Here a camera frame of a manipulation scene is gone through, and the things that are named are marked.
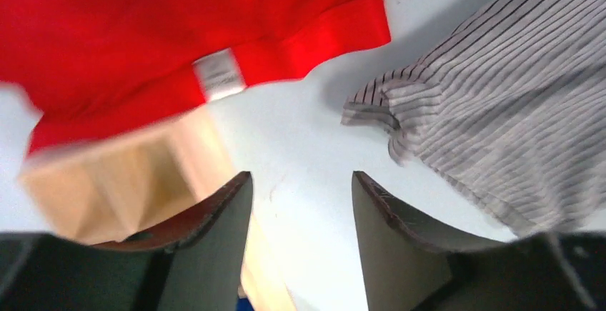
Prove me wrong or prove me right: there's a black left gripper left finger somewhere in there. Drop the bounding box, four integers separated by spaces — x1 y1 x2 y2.
1 172 253 310

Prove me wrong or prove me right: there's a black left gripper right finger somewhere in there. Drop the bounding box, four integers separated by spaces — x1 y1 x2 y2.
352 171 605 310

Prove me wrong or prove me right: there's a grey striped underwear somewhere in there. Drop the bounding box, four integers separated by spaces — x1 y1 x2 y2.
342 0 605 236

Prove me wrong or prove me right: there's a blue rolled cloth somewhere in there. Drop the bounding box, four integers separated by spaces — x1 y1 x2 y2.
236 297 254 311

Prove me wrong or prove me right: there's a wooden compartment organizer box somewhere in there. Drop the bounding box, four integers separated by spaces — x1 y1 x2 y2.
19 109 295 310

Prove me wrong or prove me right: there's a red garment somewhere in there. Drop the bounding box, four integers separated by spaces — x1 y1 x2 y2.
1 0 391 153

